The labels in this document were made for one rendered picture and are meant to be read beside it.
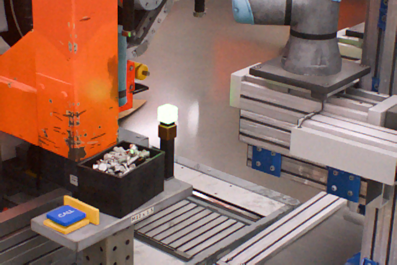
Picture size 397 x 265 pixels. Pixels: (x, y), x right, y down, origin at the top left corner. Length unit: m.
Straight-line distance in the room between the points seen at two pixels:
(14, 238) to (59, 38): 0.55
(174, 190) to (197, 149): 1.41
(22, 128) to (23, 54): 0.21
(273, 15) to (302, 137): 0.30
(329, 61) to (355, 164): 0.29
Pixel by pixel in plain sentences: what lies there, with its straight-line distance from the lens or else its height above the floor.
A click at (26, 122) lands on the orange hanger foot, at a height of 0.58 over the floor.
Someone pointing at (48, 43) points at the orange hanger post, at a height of 0.83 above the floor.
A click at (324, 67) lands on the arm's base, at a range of 2.07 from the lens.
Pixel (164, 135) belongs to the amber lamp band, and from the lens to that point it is 2.29.
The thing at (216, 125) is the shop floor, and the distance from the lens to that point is 3.96.
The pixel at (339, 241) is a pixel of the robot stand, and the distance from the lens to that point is 2.60.
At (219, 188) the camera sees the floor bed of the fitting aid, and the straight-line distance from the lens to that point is 3.16.
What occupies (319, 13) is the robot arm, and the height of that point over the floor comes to 0.97.
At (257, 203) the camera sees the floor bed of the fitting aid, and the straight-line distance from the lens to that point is 3.07.
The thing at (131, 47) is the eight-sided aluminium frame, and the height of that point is 0.62.
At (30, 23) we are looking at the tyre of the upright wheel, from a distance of 2.75.
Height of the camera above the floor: 1.45
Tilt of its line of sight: 21 degrees down
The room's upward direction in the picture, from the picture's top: 2 degrees clockwise
